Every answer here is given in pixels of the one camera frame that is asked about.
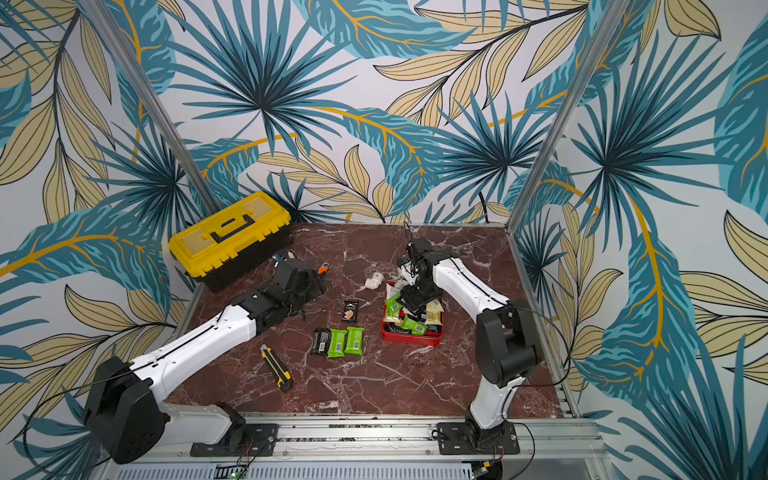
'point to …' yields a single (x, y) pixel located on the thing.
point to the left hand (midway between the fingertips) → (316, 285)
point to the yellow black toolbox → (233, 244)
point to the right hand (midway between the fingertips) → (419, 297)
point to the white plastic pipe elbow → (375, 282)
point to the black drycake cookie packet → (350, 311)
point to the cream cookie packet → (434, 309)
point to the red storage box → (400, 324)
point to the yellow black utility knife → (282, 377)
